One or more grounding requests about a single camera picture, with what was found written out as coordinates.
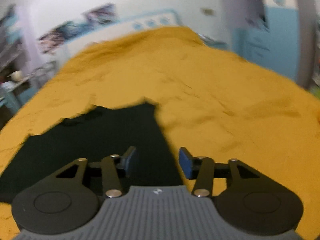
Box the blue drawer cabinet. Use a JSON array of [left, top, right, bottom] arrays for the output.
[[260, 0, 320, 88]]

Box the black long-sleeve sweater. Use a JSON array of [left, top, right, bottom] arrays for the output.
[[0, 102, 186, 204]]

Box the white and blue desk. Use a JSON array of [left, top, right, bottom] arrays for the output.
[[0, 72, 38, 120]]

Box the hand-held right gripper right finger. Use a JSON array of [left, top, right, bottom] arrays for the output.
[[179, 147, 263, 198]]

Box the white and blue headboard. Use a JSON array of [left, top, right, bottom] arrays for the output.
[[62, 9, 181, 62]]

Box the yellow quilt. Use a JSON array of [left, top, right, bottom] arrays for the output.
[[0, 26, 320, 240]]

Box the colourful wall poster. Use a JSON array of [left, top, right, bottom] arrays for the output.
[[83, 3, 118, 27], [38, 21, 84, 55]]

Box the cream round plush toy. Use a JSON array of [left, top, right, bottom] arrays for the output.
[[9, 70, 23, 81]]

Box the light blue nightstand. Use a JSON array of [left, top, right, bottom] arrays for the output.
[[231, 27, 298, 80]]

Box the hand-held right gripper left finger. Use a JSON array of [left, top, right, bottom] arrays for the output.
[[54, 146, 137, 199]]

